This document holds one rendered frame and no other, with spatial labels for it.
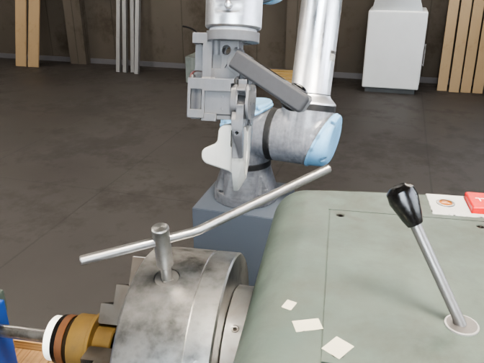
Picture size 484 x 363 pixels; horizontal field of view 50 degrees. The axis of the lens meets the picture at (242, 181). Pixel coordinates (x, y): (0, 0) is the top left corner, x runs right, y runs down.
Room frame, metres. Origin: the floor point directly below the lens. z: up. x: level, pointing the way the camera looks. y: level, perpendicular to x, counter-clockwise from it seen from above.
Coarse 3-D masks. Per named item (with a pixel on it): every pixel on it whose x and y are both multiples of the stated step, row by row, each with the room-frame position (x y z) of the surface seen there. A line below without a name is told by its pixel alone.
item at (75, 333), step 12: (60, 324) 0.63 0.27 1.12; (72, 324) 0.63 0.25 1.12; (84, 324) 0.62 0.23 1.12; (96, 324) 0.63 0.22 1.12; (60, 336) 0.61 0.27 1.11; (72, 336) 0.61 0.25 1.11; (84, 336) 0.61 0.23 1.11; (96, 336) 0.61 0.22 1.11; (108, 336) 0.61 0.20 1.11; (60, 348) 0.60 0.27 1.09; (72, 348) 0.60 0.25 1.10; (84, 348) 0.59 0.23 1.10; (108, 348) 0.60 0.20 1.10; (60, 360) 0.60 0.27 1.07; (72, 360) 0.59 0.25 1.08
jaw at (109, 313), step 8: (136, 256) 0.68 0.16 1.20; (136, 264) 0.67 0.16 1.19; (120, 288) 0.66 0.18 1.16; (128, 288) 0.66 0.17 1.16; (120, 296) 0.65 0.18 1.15; (104, 304) 0.65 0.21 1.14; (112, 304) 0.65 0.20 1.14; (120, 304) 0.64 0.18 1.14; (104, 312) 0.64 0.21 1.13; (112, 312) 0.64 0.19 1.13; (120, 312) 0.64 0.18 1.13; (104, 320) 0.63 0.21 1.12; (112, 320) 0.63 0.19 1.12
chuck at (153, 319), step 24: (144, 264) 0.61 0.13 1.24; (192, 264) 0.60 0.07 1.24; (144, 288) 0.56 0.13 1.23; (168, 288) 0.56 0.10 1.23; (192, 288) 0.56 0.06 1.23; (144, 312) 0.53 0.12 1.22; (168, 312) 0.53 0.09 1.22; (120, 336) 0.51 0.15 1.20; (144, 336) 0.51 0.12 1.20; (168, 336) 0.50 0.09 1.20; (120, 360) 0.49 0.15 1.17; (144, 360) 0.49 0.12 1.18; (168, 360) 0.48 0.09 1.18
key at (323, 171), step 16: (304, 176) 0.62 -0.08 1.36; (320, 176) 0.63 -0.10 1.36; (272, 192) 0.61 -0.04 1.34; (240, 208) 0.60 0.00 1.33; (208, 224) 0.58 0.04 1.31; (144, 240) 0.56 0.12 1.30; (176, 240) 0.57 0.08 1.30; (80, 256) 0.53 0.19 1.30; (96, 256) 0.53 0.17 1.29; (112, 256) 0.54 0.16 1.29
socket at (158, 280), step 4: (160, 272) 0.59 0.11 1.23; (172, 272) 0.59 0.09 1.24; (176, 272) 0.59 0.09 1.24; (156, 276) 0.58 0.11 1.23; (160, 276) 0.58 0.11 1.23; (172, 276) 0.58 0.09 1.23; (176, 276) 0.58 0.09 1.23; (156, 280) 0.58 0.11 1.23; (160, 280) 0.57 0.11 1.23; (172, 280) 0.57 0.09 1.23; (176, 280) 0.57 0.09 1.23; (160, 284) 0.57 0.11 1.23; (164, 284) 0.57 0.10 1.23; (168, 284) 0.57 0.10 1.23; (172, 284) 0.57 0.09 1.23
